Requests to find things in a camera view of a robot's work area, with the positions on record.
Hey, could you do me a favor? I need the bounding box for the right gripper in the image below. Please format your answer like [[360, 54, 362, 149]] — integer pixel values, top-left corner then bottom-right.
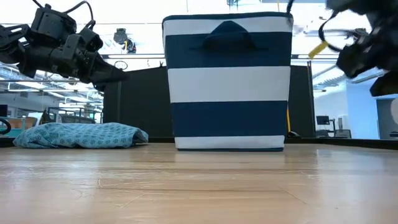
[[337, 18, 398, 98]]

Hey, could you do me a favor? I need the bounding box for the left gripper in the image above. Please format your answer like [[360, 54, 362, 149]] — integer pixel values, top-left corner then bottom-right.
[[18, 34, 129, 92]]

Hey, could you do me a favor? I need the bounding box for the navy white striped fabric basket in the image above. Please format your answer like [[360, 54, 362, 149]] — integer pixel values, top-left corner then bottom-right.
[[161, 11, 294, 152]]

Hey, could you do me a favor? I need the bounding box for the grey door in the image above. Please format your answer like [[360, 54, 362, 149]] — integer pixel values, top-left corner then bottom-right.
[[376, 96, 398, 140]]

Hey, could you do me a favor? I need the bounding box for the black divider panel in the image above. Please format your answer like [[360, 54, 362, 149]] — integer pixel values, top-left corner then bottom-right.
[[102, 64, 316, 138]]

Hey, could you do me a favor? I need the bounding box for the black overhead mounted device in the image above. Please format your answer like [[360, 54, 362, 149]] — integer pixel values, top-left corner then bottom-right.
[[112, 27, 137, 54]]

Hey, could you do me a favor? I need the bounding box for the blue patterned folded cloth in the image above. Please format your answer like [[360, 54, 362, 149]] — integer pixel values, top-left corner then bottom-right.
[[12, 121, 149, 149]]

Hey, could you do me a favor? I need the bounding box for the black desk equipment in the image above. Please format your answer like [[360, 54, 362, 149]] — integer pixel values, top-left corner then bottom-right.
[[334, 128, 353, 139]]

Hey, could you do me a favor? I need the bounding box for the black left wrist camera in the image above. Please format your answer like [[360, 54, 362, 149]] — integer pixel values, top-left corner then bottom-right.
[[79, 27, 104, 52]]

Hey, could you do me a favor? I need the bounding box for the black metal cart frame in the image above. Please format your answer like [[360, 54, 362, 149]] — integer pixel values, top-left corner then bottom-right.
[[46, 106, 104, 124]]

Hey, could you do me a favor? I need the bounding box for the silver ventilation duct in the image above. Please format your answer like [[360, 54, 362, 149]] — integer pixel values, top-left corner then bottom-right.
[[313, 74, 346, 91]]

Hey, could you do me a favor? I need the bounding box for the yellow cable tag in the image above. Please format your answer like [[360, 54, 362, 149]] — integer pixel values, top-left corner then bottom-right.
[[308, 41, 330, 59]]

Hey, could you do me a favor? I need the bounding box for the black right camera cable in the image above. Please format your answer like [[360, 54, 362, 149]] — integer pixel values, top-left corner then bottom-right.
[[318, 11, 348, 54]]

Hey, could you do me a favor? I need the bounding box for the black curved cable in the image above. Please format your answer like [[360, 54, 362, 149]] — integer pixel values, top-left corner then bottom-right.
[[0, 118, 12, 136]]

